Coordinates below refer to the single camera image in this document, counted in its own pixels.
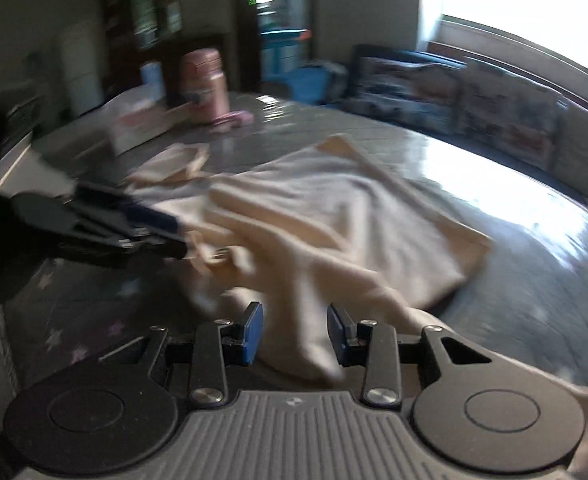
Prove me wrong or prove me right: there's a cream sweatshirt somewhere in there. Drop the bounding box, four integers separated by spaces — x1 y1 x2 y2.
127 136 588 479

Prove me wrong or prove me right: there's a white tissue pack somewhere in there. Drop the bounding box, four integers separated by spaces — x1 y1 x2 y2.
103 84 190 156

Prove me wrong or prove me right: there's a quilted star tablecloth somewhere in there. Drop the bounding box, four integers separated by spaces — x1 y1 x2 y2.
3 94 588 387

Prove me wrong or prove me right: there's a pink cartoon water bottle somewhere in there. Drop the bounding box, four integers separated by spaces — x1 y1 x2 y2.
180 48 230 125

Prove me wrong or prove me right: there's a white refrigerator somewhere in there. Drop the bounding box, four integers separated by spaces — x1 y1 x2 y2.
60 20 103 117

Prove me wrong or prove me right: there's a dark wooden cabinet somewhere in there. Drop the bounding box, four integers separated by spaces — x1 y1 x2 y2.
99 0 234 107

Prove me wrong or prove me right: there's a plain beige cushion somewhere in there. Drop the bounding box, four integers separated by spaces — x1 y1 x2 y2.
553 103 588 198

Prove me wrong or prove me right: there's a blue sofa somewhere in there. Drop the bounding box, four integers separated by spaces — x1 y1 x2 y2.
264 43 588 201

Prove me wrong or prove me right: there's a middle butterfly cushion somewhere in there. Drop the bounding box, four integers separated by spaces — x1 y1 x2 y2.
457 58 565 170

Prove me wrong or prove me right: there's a butterfly cushion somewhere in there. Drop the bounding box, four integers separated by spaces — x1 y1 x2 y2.
342 56 464 136
457 58 565 170

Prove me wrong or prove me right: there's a left butterfly cushion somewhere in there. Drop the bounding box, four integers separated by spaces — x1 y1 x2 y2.
342 56 464 136

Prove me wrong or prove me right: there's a pink bottle strap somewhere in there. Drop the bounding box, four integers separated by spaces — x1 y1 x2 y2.
210 109 255 129

